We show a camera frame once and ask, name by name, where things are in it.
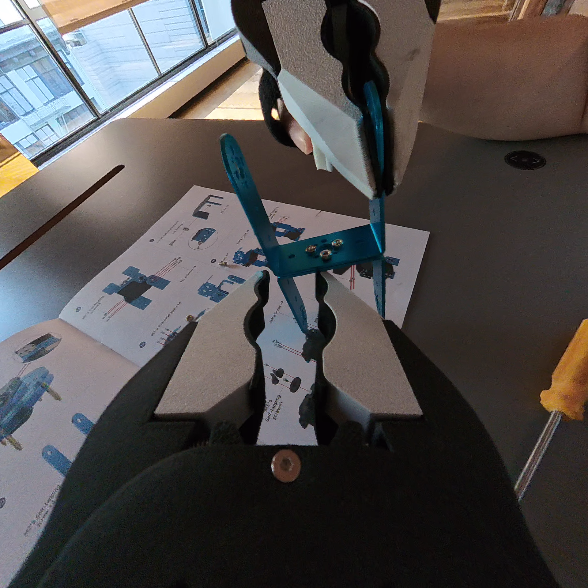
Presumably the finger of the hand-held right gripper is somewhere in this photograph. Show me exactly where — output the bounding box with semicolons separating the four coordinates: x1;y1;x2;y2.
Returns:
356;0;440;194
264;0;383;201

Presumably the dark desk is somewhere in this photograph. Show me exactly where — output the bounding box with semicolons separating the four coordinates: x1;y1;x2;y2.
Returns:
0;117;588;588

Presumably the printed instruction manual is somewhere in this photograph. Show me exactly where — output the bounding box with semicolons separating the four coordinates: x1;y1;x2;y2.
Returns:
0;185;432;585

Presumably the blue metal bracket assembly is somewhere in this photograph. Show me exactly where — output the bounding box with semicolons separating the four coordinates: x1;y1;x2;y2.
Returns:
220;80;392;337

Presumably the window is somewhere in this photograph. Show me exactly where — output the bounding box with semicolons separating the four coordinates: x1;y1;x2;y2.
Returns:
0;0;240;161

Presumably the round black desk grommet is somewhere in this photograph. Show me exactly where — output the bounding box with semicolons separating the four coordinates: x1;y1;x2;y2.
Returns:
503;150;547;172

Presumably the person's right hand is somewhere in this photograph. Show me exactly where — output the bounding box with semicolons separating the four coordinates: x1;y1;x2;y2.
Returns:
284;109;316;155

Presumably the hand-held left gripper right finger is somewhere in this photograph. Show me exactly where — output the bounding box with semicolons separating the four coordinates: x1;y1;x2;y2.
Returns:
314;270;423;421

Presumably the yellow handle screwdriver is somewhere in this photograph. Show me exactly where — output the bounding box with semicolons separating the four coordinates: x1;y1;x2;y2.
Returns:
514;319;588;502

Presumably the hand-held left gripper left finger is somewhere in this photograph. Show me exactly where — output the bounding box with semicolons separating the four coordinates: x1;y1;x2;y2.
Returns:
154;269;270;421

